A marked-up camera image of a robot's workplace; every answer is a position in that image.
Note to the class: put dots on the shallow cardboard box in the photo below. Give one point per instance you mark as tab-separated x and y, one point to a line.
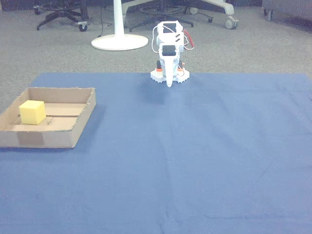
61	136

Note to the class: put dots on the yellow foam block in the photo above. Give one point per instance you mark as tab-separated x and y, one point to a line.
33	113

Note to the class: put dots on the white pedestal table base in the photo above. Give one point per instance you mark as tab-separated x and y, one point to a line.
119	41

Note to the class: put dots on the grey furniture piece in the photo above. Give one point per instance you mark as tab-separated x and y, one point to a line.
287	7

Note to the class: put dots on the blue cloth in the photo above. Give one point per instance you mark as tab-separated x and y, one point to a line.
195	158

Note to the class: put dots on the black office chair base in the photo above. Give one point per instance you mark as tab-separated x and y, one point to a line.
65	13

